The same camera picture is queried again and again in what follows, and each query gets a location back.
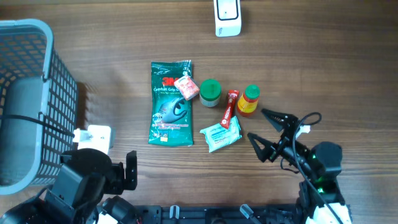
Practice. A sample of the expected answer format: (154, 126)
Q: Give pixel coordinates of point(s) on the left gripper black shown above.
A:
(118, 183)

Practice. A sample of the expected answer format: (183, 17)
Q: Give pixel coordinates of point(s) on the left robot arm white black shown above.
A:
(85, 176)

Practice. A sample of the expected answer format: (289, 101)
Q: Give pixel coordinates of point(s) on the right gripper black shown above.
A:
(272, 150)

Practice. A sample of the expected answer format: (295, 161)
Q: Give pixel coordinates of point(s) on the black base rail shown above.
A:
(268, 214)

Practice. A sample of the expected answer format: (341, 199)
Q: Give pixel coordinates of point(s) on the white barcode scanner box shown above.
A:
(228, 20)

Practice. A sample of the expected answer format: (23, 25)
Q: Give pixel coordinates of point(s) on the grey plastic lattice basket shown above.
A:
(39, 100)

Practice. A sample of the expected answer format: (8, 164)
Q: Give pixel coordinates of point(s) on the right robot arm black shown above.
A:
(320, 199)

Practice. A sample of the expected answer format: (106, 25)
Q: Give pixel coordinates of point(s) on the red Nescafe stick sachet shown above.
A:
(231, 101)

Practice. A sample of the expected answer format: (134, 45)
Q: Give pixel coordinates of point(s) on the green 3M gloves packet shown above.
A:
(171, 119)

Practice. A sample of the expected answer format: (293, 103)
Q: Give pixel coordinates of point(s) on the green-lid white jar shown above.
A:
(210, 92)

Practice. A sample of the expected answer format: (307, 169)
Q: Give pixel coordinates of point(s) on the white wet wipes pack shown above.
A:
(217, 136)

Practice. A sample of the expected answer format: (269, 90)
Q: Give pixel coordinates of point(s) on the pink tissue packet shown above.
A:
(187, 87)

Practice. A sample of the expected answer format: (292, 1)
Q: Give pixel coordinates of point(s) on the red yellow sauce bottle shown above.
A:
(248, 101)

